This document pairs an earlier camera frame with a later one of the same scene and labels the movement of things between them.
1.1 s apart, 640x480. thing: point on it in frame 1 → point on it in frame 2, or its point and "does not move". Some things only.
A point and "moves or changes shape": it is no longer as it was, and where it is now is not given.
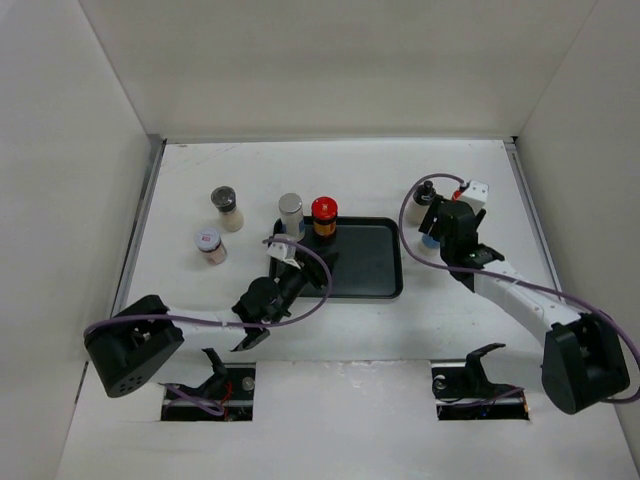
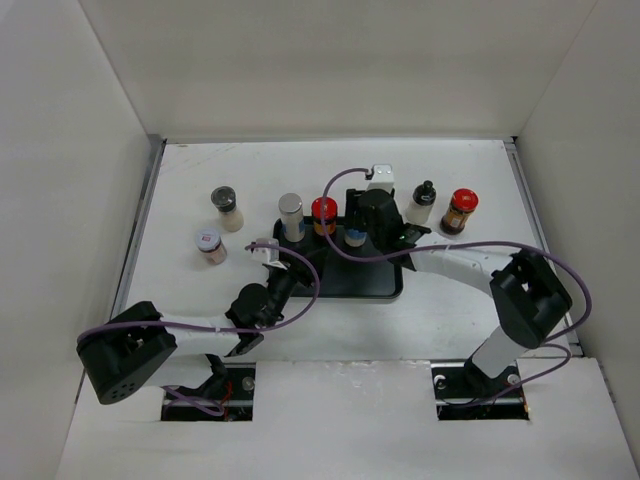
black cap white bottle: [423, 198] does not move
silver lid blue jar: [292, 216] does not move
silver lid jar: [429, 246] moves or changes shape
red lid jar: [324, 212] does not move
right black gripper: [430, 219] → [352, 206]
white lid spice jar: [209, 241] does not move
